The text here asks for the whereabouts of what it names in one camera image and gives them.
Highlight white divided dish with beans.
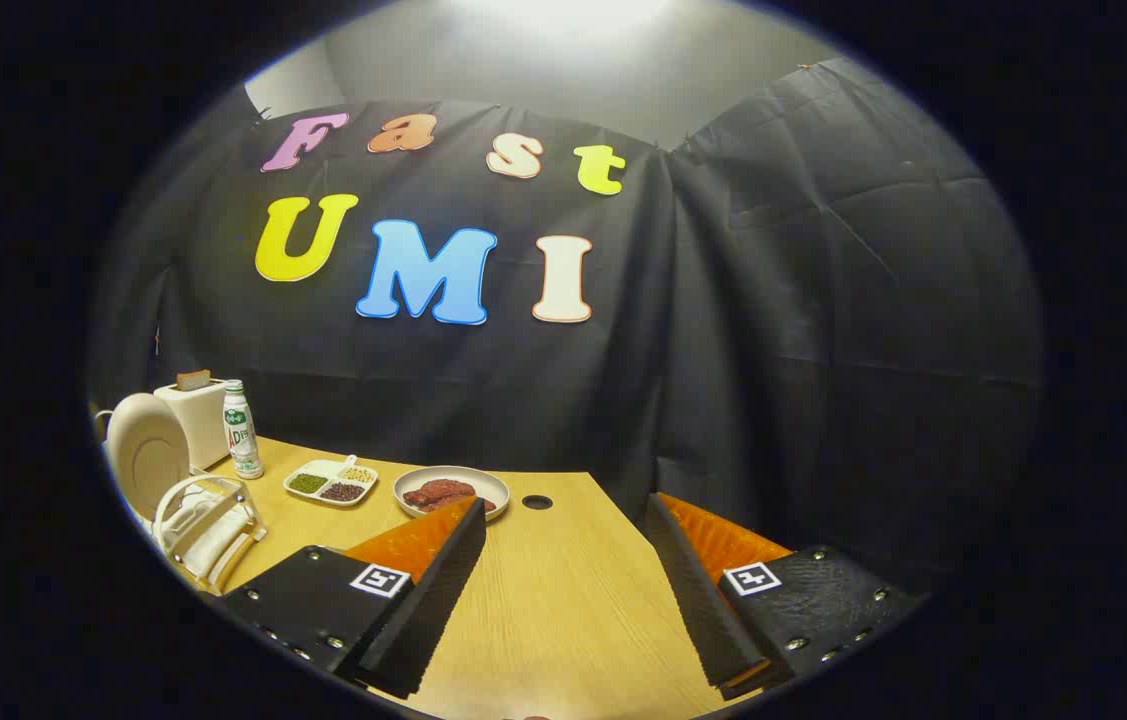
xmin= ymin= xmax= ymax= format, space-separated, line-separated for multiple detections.
xmin=283 ymin=455 xmax=380 ymax=508

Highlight black backdrop cloth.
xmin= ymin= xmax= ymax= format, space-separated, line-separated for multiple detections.
xmin=88 ymin=58 xmax=1044 ymax=601

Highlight grey round plate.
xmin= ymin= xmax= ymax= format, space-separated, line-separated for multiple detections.
xmin=393 ymin=465 xmax=511 ymax=521

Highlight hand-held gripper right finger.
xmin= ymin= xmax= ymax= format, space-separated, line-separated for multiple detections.
xmin=643 ymin=490 xmax=932 ymax=703

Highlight white toaster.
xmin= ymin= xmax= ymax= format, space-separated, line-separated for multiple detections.
xmin=154 ymin=378 xmax=234 ymax=471

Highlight red meat pieces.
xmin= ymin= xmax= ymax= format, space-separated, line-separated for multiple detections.
xmin=403 ymin=479 xmax=497 ymax=515

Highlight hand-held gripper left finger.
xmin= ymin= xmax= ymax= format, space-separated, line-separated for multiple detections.
xmin=221 ymin=495 xmax=489 ymax=701

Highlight white wire dish rack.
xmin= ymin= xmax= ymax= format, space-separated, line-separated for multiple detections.
xmin=153 ymin=472 xmax=269 ymax=597

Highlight white plate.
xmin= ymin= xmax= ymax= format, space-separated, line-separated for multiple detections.
xmin=106 ymin=393 xmax=192 ymax=521

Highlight white drink bottle green label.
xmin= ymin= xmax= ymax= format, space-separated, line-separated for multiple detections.
xmin=222 ymin=380 xmax=265 ymax=481

